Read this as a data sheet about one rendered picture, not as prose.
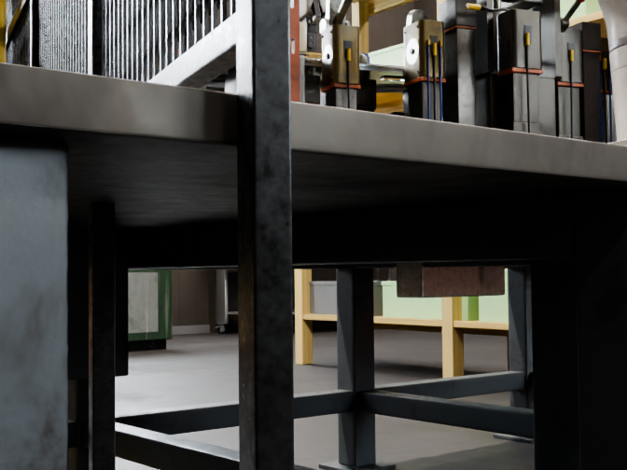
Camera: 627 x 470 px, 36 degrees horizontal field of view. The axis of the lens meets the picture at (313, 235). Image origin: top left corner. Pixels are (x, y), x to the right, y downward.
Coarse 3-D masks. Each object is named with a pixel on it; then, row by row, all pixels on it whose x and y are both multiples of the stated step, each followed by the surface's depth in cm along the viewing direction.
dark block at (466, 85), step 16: (448, 0) 196; (464, 0) 194; (448, 16) 196; (464, 16) 194; (448, 32) 197; (464, 32) 195; (448, 48) 197; (464, 48) 194; (448, 64) 197; (464, 64) 194; (448, 80) 197; (464, 80) 194; (448, 96) 197; (464, 96) 194; (448, 112) 197; (464, 112) 194
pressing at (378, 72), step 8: (312, 64) 197; (320, 64) 197; (360, 64) 201; (368, 64) 202; (376, 64) 202; (384, 64) 204; (312, 72) 208; (320, 72) 208; (360, 72) 209; (368, 72) 209; (376, 72) 209; (384, 72) 209; (392, 72) 204; (400, 72) 205; (216, 80) 212; (224, 80) 213; (320, 80) 217; (376, 80) 218; (384, 80) 217; (392, 80) 217; (400, 80) 217; (376, 88) 225; (384, 88) 225; (392, 88) 225; (400, 88) 226
